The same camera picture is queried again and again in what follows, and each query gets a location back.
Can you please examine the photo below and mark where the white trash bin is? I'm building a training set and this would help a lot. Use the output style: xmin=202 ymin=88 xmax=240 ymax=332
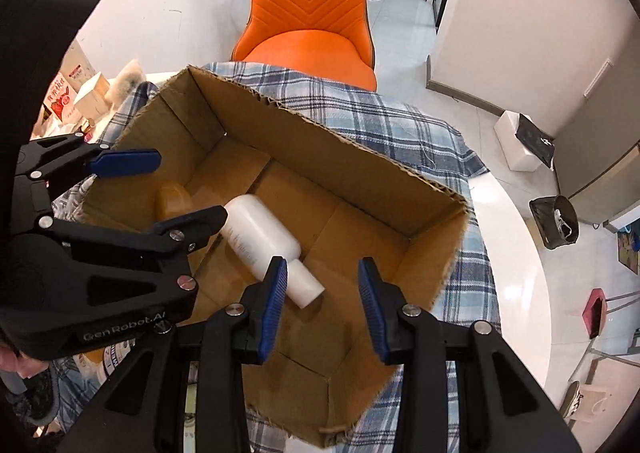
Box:
xmin=494 ymin=111 xmax=555 ymax=173

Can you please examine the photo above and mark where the strawberry milk carton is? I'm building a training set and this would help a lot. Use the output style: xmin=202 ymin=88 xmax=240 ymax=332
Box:
xmin=43 ymin=73 xmax=76 ymax=124

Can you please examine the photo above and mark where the white plastic bottle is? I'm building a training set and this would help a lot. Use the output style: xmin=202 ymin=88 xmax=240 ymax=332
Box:
xmin=220 ymin=194 xmax=324 ymax=309

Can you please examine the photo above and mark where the orange chair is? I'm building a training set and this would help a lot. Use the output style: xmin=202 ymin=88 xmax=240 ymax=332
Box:
xmin=231 ymin=0 xmax=378 ymax=91

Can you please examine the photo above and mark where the small white box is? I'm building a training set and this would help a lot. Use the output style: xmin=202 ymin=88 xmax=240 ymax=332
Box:
xmin=74 ymin=73 xmax=111 ymax=121

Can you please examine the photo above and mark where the person's left hand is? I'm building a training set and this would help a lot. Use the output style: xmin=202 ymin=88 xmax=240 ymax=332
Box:
xmin=0 ymin=340 xmax=49 ymax=378

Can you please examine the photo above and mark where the amber soap bar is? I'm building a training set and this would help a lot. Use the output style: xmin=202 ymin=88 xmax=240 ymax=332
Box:
xmin=155 ymin=181 xmax=194 ymax=221

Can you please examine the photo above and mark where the beige plush toy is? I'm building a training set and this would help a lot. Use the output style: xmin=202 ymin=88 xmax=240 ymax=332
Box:
xmin=105 ymin=59 xmax=146 ymax=109

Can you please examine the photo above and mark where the cardboard box with pretzel print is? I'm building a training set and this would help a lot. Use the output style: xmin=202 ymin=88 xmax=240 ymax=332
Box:
xmin=78 ymin=68 xmax=472 ymax=447

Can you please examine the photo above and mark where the black bucket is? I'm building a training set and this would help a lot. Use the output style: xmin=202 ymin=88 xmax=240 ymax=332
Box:
xmin=529 ymin=195 xmax=579 ymax=251

